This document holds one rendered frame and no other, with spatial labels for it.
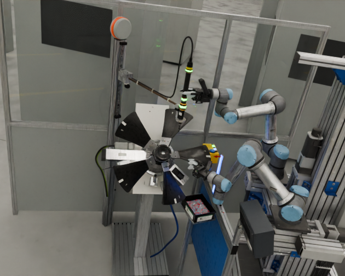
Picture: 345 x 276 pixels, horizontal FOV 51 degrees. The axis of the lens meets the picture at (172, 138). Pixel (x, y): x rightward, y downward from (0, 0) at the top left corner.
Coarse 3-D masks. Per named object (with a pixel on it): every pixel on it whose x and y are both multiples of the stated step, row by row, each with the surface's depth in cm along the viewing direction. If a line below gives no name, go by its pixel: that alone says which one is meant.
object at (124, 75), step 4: (120, 72) 274; (124, 72) 274; (128, 72) 275; (120, 76) 276; (124, 76) 272; (128, 76) 273; (132, 76) 276; (120, 80) 277; (124, 80) 273; (128, 80) 275
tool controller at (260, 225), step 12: (240, 204) 211; (252, 204) 209; (240, 216) 213; (252, 216) 201; (264, 216) 200; (240, 228) 215; (252, 228) 194; (264, 228) 192; (252, 240) 195; (264, 240) 194; (252, 252) 200; (264, 252) 198
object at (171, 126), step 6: (168, 108) 269; (168, 114) 267; (174, 114) 264; (186, 114) 262; (168, 120) 264; (174, 120) 262; (186, 120) 259; (168, 126) 262; (174, 126) 259; (180, 126) 258; (168, 132) 259; (174, 132) 257
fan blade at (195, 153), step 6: (180, 150) 263; (186, 150) 263; (192, 150) 264; (198, 150) 264; (180, 156) 255; (186, 156) 257; (192, 156) 258; (198, 156) 259; (204, 156) 260; (210, 156) 262; (204, 162) 256
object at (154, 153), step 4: (156, 148) 249; (160, 148) 250; (164, 148) 250; (168, 148) 251; (152, 152) 259; (156, 152) 248; (160, 152) 250; (168, 152) 251; (156, 156) 248; (160, 156) 249; (164, 156) 249; (168, 156) 250; (156, 160) 254; (160, 160) 248; (164, 160) 248; (168, 160) 260; (156, 164) 260; (160, 164) 259
